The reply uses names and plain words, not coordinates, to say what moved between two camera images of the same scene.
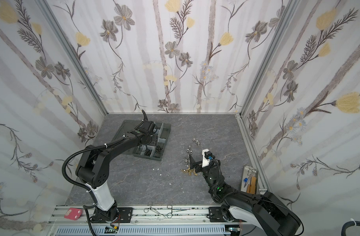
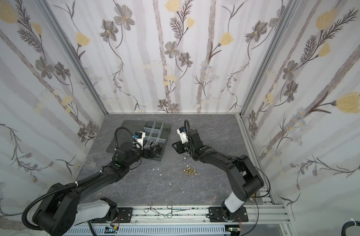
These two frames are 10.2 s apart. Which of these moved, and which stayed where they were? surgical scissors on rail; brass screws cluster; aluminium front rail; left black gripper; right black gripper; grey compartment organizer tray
Moved: left black gripper; right black gripper
Stayed: brass screws cluster; grey compartment organizer tray; surgical scissors on rail; aluminium front rail
